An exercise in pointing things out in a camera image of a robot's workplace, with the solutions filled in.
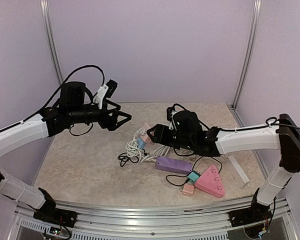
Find pink triangular power strip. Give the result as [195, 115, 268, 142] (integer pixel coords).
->
[194, 164, 226, 198]

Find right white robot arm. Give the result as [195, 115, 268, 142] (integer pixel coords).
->
[147, 110, 300, 222]

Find aluminium corner post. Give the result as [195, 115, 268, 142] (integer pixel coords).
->
[39, 0, 64, 86]
[231, 0, 262, 110]

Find purple power strip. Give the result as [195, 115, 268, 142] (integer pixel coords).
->
[155, 156, 193, 175]

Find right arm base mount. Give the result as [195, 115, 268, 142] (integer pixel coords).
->
[228, 207, 272, 227]

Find white power strip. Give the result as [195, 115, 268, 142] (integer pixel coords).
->
[225, 155, 250, 189]

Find aluminium front frame rail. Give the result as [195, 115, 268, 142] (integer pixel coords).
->
[13, 197, 298, 240]

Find light blue small plug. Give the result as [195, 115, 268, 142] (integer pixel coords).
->
[136, 137, 146, 150]

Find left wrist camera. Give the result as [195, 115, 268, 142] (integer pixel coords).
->
[93, 79, 118, 110]

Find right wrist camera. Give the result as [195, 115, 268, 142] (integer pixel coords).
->
[166, 104, 177, 130]

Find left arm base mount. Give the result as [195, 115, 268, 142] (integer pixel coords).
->
[33, 208, 78, 228]

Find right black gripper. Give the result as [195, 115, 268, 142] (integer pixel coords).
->
[147, 122, 195, 151]

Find black usb cable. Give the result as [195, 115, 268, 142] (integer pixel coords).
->
[165, 156, 227, 187]

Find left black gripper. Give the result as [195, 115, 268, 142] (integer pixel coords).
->
[68, 98, 132, 131]

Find right aluminium corner post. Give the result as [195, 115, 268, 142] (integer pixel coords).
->
[231, 0, 262, 110]

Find pink small plug adapter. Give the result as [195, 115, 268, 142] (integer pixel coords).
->
[139, 122, 154, 145]

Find left aluminium corner post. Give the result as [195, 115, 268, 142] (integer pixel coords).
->
[39, 0, 64, 86]

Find white power cords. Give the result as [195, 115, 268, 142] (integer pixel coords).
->
[124, 126, 173, 165]

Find teal plug adapter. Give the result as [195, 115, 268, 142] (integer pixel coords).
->
[186, 170, 201, 184]

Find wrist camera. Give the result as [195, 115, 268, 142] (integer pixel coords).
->
[166, 104, 177, 130]
[93, 79, 118, 110]

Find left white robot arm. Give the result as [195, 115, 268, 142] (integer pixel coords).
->
[0, 80, 132, 223]

